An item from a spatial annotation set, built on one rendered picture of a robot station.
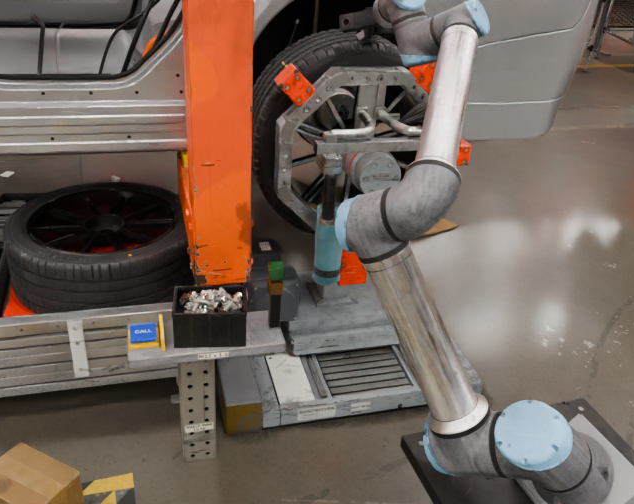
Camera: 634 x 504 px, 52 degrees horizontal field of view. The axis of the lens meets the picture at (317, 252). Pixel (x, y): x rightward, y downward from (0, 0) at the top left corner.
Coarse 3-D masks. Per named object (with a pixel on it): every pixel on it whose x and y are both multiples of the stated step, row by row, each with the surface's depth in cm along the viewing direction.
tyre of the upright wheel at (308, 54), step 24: (288, 48) 206; (312, 48) 196; (336, 48) 190; (360, 48) 191; (384, 48) 194; (264, 72) 207; (312, 72) 191; (264, 96) 198; (264, 120) 195; (264, 144) 199; (264, 168) 203; (264, 192) 207; (288, 216) 213
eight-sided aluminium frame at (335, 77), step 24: (336, 72) 184; (360, 72) 186; (384, 72) 188; (408, 72) 190; (312, 96) 186; (288, 120) 188; (288, 144) 192; (288, 168) 195; (288, 192) 199; (312, 216) 206
